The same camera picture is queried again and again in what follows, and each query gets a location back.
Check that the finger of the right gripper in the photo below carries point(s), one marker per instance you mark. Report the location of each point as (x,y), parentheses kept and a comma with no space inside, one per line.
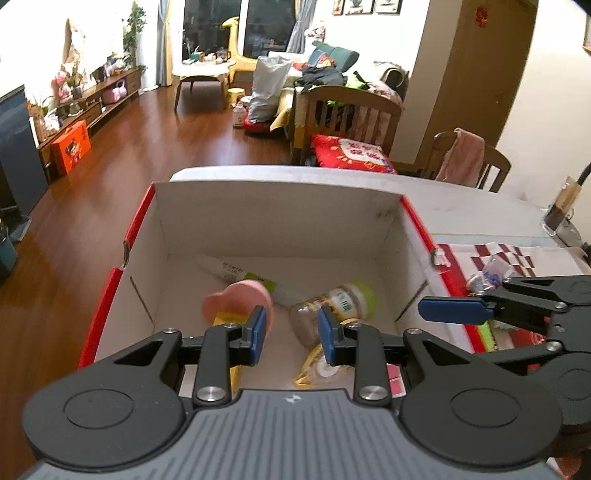
(455,310)

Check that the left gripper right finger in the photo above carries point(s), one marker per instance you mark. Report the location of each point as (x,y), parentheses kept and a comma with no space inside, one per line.
(458,407)

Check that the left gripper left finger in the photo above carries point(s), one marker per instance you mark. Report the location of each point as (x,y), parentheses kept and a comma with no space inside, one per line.
(132,404)

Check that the green cylinder stick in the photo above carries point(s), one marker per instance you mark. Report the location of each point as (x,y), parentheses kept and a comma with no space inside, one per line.
(487,337)

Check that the clear plastic bottle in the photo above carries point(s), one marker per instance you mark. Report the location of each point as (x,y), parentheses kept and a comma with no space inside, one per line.
(492,276)

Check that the green lid jar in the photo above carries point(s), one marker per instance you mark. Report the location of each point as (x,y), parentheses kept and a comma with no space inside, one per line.
(353,300)

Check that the yellow small box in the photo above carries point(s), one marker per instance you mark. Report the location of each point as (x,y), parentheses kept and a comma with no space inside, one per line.
(226,318)

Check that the pink bowl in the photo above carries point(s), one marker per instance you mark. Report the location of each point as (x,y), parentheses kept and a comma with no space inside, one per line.
(235,303)

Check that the white green tube bottle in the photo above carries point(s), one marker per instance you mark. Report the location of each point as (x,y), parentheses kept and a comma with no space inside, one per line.
(281,293)

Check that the red patterned table mat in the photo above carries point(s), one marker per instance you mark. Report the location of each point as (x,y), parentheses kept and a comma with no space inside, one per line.
(557,308)

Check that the pink paper packet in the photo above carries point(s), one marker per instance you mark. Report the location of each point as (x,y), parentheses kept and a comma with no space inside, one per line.
(396,381)

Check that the glass toothpick jar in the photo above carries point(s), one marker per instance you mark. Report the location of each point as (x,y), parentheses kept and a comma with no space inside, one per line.
(562,206)

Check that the pink towel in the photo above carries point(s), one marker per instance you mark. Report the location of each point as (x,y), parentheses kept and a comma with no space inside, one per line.
(464,160)

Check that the wooden chair with towel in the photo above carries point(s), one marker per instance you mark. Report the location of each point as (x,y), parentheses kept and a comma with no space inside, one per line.
(493,173)

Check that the red cardboard box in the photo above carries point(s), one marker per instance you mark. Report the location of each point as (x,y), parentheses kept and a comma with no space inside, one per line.
(302,239)

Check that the wooden crib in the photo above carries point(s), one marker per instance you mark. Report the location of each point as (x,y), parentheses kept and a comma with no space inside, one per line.
(343,112)

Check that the dark blue fridge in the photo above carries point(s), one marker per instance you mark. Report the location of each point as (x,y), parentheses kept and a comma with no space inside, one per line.
(23,181)

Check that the orange gift box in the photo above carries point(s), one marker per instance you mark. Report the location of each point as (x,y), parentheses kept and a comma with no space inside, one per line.
(68,148)

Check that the white plastic bag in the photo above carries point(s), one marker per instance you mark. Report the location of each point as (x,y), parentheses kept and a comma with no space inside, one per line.
(268,81)

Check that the framed picture trio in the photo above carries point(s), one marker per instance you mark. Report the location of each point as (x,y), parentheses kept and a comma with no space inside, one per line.
(366,7)

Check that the wooden tv cabinet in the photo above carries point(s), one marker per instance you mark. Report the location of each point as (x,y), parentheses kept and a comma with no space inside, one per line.
(95,105)

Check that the yellow giraffe toy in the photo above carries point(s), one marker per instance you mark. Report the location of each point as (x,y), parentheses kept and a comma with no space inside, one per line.
(240,63)

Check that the round coffee table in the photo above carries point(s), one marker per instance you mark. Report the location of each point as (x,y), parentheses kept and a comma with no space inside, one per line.
(202,72)

